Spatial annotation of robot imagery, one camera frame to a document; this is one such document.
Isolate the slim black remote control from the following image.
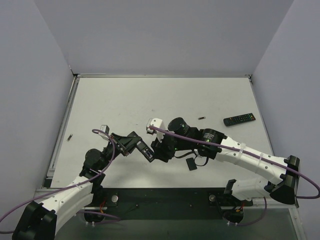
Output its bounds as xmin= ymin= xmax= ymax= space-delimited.
xmin=129 ymin=131 xmax=154 ymax=163

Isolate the black battery cover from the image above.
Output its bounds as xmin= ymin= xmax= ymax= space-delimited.
xmin=186 ymin=157 xmax=198 ymax=171

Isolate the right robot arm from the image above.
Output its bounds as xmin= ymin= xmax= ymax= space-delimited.
xmin=146 ymin=117 xmax=300 ymax=205

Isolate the wide black remote control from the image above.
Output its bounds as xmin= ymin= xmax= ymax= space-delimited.
xmin=223 ymin=113 xmax=256 ymax=127

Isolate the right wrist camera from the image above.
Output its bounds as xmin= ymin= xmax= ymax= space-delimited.
xmin=146 ymin=118 xmax=166 ymax=142

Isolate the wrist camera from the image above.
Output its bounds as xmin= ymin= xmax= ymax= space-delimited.
xmin=146 ymin=118 xmax=166 ymax=142
xmin=98 ymin=124 xmax=110 ymax=141

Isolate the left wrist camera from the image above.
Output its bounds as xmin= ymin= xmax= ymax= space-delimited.
xmin=98 ymin=124 xmax=110 ymax=141

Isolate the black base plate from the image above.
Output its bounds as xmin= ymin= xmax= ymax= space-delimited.
xmin=87 ymin=187 xmax=253 ymax=220

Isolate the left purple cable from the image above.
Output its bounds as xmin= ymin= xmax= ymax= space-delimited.
xmin=0 ymin=129 xmax=116 ymax=235

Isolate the purple cable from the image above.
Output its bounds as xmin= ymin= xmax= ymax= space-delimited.
xmin=149 ymin=126 xmax=320 ymax=200
xmin=0 ymin=129 xmax=116 ymax=235

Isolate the aluminium frame rail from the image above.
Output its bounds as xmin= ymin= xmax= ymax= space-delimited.
xmin=33 ymin=188 xmax=299 ymax=209

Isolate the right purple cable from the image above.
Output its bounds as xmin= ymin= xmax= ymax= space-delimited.
xmin=149 ymin=126 xmax=320 ymax=200

